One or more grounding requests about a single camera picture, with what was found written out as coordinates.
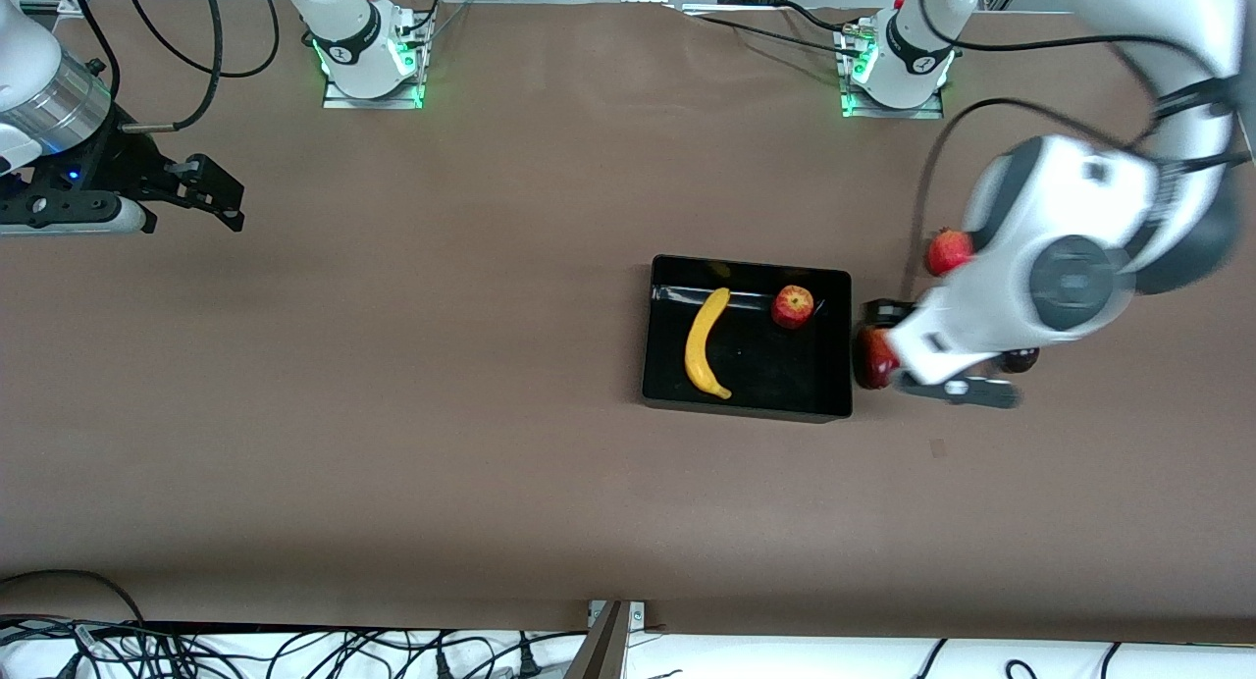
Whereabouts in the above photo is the black cable with metal plug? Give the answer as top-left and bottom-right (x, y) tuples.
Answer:
(123, 0), (226, 133)

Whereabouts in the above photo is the round red pomegranate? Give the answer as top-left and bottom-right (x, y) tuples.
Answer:
(925, 228), (974, 278)

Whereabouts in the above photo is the black rectangular plastic box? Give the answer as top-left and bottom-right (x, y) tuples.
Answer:
(643, 255), (855, 426)

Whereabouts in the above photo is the black cable on table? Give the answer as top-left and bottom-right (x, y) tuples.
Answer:
(687, 2), (855, 54)

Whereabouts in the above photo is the dark metal strut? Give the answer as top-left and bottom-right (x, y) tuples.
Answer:
(564, 601), (631, 679)

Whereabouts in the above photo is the black arched cable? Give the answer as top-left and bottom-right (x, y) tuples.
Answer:
(0, 568), (148, 626)

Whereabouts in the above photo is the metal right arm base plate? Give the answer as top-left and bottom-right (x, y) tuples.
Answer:
(322, 17), (427, 110)

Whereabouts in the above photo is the yellow banana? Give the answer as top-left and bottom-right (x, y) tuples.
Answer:
(684, 287), (733, 400)

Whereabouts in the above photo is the metal table edge bracket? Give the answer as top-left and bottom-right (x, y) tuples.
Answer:
(587, 601), (647, 633)

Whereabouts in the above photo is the black looping cable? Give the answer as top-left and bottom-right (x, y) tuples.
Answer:
(128, 0), (282, 79)

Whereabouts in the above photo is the thin black cable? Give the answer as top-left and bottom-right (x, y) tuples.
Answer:
(74, 0), (122, 103)

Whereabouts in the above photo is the small red yellow apple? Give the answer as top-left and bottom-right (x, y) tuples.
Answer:
(770, 285), (815, 331)

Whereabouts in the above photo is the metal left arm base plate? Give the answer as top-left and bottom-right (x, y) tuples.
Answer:
(839, 22), (945, 121)

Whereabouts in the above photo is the red mango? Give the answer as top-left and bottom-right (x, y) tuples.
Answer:
(853, 326), (901, 391)

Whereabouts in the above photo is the tangled black cable bundle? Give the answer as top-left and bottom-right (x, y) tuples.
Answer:
(0, 615), (590, 679)

